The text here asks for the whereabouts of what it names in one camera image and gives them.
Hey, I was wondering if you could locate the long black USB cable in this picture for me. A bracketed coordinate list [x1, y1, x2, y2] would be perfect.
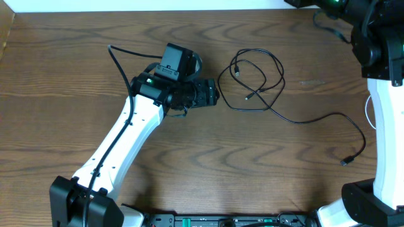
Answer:
[217, 49, 367, 167]

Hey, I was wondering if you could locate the white USB cable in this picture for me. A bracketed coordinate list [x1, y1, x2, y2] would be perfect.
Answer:
[364, 94, 377, 131]

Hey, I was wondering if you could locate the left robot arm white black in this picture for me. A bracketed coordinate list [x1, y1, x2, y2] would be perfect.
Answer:
[49, 72, 219, 226]

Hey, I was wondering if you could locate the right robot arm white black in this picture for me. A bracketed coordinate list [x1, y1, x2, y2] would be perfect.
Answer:
[287, 0, 403, 226]

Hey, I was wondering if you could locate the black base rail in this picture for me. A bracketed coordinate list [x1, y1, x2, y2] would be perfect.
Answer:
[141, 212, 318, 227]

